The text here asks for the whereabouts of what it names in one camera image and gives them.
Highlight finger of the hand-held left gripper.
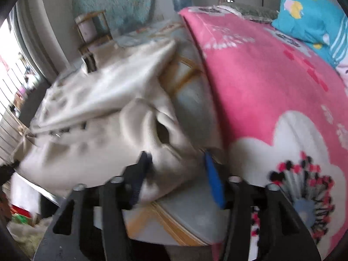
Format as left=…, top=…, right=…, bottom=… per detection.
left=0, top=160, right=21, bottom=188

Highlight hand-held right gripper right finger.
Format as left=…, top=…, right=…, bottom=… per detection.
left=204, top=151, right=323, bottom=261

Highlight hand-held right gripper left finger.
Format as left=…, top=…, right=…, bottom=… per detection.
left=33, top=151, right=153, bottom=261

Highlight cream zip jacket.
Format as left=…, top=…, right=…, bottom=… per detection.
left=12, top=38, right=226, bottom=204

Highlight white window railing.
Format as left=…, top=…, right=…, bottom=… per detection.
left=0, top=68, right=30, bottom=164

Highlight red bag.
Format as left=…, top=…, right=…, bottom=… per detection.
left=9, top=205, right=33, bottom=216

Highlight fluffy green-white garment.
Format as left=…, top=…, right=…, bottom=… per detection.
left=5, top=217, right=55, bottom=253

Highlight patterned grey-blue tablecloth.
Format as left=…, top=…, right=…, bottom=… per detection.
left=92, top=19, right=234, bottom=248

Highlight dark low cabinet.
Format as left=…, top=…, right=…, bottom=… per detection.
left=16, top=79, right=55, bottom=120

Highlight pink floral blanket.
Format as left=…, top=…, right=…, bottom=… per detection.
left=178, top=5, right=348, bottom=261

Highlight grey curtain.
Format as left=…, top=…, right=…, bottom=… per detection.
left=16, top=0, right=71, bottom=82

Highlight wooden chair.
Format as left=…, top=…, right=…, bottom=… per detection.
left=75, top=10, right=113, bottom=72

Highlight pale pink bucket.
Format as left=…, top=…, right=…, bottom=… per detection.
left=77, top=16, right=95, bottom=40

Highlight teal hanging cloth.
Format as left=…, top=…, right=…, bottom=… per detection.
left=71, top=0, right=166, bottom=29

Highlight grey fuzzy cloth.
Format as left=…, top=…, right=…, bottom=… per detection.
left=216, top=4, right=279, bottom=23

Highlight blue printed pillow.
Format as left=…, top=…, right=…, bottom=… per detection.
left=272, top=0, right=348, bottom=68

